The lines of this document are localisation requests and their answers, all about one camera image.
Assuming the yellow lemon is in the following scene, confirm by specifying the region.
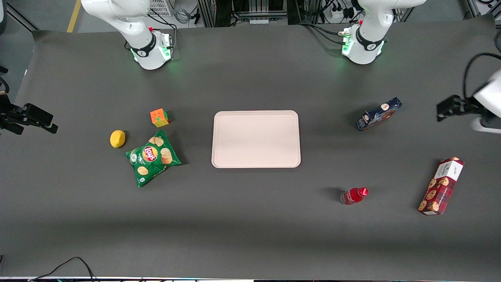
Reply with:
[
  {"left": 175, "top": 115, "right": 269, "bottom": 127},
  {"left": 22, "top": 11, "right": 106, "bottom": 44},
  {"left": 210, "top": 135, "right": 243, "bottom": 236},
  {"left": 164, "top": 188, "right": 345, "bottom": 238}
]
[{"left": 110, "top": 130, "right": 126, "bottom": 149}]

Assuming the grey coiled cable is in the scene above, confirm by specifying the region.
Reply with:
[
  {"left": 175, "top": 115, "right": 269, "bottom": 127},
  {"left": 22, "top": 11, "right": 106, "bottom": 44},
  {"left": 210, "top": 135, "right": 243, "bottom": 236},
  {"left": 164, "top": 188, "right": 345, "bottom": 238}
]
[{"left": 173, "top": 7, "right": 193, "bottom": 25}]

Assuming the white power strip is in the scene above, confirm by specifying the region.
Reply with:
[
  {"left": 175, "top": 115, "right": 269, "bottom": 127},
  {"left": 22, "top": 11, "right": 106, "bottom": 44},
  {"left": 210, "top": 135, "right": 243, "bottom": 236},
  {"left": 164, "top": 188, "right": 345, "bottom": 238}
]
[{"left": 331, "top": 5, "right": 357, "bottom": 22}]

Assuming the black cable bundle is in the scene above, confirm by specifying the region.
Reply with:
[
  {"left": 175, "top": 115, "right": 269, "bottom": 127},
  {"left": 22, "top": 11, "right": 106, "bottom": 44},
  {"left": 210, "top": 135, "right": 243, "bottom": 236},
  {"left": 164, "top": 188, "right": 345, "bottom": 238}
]
[{"left": 297, "top": 22, "right": 347, "bottom": 45}]

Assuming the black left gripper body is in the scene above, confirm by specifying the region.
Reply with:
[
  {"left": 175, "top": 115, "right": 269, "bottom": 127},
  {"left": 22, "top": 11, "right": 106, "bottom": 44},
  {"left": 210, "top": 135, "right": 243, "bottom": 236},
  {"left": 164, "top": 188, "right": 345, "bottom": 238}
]
[{"left": 453, "top": 96, "right": 487, "bottom": 118}]

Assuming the white perforated box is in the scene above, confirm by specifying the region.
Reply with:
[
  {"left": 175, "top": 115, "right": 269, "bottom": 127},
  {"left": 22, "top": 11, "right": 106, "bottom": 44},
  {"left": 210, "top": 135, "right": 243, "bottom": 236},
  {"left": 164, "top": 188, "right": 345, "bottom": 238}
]
[{"left": 148, "top": 0, "right": 174, "bottom": 17}]

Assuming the dark grey table cover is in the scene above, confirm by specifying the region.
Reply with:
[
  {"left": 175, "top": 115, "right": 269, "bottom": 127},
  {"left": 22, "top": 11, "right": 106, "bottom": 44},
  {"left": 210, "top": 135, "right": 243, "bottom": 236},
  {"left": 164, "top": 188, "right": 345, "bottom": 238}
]
[{"left": 0, "top": 14, "right": 501, "bottom": 280}]

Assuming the red tartan cookie box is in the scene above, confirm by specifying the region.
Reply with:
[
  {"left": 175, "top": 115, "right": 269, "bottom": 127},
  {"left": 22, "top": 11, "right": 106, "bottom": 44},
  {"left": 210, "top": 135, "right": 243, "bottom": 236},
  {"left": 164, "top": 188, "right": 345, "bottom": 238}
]
[{"left": 418, "top": 157, "right": 465, "bottom": 216}]

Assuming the red plastic bottle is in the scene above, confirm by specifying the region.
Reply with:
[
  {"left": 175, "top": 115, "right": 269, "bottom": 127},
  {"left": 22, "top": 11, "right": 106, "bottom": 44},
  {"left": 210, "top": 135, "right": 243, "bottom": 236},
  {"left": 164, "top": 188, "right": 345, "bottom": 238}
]
[{"left": 340, "top": 187, "right": 369, "bottom": 205}]

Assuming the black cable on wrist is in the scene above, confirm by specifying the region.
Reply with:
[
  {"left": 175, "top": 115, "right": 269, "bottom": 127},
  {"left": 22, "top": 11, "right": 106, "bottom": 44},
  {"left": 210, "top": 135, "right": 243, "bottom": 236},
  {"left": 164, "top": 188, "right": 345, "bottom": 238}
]
[{"left": 463, "top": 52, "right": 501, "bottom": 99}]

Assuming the aluminium frame rack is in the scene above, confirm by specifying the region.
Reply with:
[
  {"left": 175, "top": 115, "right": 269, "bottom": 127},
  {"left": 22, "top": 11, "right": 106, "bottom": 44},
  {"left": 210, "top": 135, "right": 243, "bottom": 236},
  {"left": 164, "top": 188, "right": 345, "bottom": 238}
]
[{"left": 198, "top": 0, "right": 357, "bottom": 28}]

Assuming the blue cookie box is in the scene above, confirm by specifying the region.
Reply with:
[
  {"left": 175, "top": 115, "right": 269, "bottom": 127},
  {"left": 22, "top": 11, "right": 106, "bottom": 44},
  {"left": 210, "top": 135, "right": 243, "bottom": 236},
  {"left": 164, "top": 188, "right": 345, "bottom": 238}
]
[{"left": 356, "top": 97, "right": 403, "bottom": 132}]

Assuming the orange green puzzle cube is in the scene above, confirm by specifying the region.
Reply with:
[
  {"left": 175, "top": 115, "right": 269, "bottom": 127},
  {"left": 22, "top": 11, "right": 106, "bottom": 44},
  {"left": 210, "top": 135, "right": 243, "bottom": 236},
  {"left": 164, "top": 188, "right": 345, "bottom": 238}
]
[{"left": 150, "top": 108, "right": 170, "bottom": 128}]

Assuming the green chips bag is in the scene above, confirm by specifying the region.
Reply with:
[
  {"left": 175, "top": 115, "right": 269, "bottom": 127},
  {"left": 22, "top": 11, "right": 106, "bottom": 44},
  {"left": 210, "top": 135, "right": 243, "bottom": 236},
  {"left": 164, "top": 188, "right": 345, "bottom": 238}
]
[{"left": 125, "top": 130, "right": 182, "bottom": 188}]

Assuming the beige plastic tray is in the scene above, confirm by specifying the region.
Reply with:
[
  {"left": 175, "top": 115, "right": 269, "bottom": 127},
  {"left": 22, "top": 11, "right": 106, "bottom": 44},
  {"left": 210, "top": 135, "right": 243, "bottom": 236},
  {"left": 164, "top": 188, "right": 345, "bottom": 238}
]
[{"left": 211, "top": 110, "right": 301, "bottom": 169}]

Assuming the thin black loose cable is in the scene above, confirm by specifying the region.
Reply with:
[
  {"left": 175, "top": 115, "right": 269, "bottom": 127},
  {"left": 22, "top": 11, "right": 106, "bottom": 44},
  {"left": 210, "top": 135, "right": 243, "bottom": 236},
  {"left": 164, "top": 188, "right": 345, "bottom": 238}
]
[{"left": 27, "top": 257, "right": 96, "bottom": 282}]

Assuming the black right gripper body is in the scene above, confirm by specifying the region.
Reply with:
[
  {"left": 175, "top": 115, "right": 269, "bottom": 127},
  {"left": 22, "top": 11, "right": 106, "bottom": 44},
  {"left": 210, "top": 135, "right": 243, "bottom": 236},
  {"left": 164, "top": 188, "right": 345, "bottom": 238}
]
[{"left": 0, "top": 93, "right": 25, "bottom": 130}]

